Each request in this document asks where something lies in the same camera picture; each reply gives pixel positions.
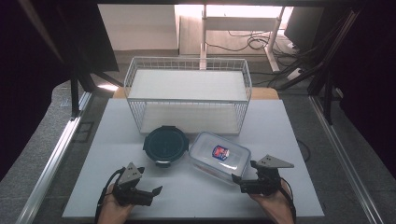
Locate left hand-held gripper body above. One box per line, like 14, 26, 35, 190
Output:
112, 161, 154, 207

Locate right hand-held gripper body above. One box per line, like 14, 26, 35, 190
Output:
240, 154, 295, 197

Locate round dark teal lidded container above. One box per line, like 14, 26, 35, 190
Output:
142, 125, 191, 169

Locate clear rectangular lidded container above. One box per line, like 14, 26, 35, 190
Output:
188, 131, 252, 185

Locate person's right hand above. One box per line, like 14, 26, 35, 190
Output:
249, 186, 294, 224

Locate person's left hand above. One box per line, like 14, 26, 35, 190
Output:
98, 186, 135, 224

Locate white table mat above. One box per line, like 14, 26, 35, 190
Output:
62, 98, 325, 218

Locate white power strip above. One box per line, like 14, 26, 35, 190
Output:
285, 67, 304, 81

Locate black metal stand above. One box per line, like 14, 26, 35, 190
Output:
18, 0, 124, 121
276, 7, 364, 126

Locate white cabinet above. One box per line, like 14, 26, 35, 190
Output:
97, 3, 181, 51

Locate dark monitor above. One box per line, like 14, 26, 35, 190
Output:
283, 6, 332, 52

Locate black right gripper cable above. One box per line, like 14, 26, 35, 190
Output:
279, 176, 297, 224

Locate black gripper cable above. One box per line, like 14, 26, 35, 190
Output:
94, 167, 126, 224
279, 176, 297, 224

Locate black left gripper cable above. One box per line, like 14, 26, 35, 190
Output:
94, 167, 126, 224

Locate thin black cable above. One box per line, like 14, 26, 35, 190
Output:
296, 138, 312, 163

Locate aluminium rail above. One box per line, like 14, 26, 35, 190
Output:
14, 91, 93, 224
308, 94, 385, 224

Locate white wire basket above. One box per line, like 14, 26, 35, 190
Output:
123, 56, 253, 136

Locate black floor cables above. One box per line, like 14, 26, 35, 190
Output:
205, 29, 312, 90

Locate white desk frame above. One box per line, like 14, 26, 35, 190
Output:
199, 4, 287, 73

